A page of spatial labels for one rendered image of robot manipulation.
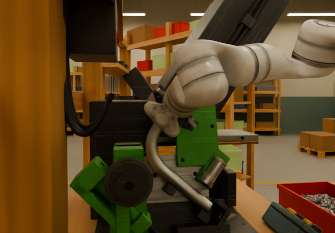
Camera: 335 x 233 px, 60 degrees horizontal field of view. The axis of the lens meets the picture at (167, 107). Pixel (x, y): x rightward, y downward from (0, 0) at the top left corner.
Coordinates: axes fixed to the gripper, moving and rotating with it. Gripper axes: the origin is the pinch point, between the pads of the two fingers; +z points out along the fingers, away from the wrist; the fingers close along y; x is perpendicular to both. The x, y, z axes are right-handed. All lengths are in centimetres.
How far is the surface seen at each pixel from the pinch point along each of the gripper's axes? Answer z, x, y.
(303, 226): -6.1, -1.7, -40.7
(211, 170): -0.4, 3.1, -17.2
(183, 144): 2.9, 2.7, -7.8
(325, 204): 22, -21, -58
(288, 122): 825, -478, -267
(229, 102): 234, -118, -29
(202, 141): 2.9, -1.6, -11.0
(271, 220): 4.7, 0.2, -39.0
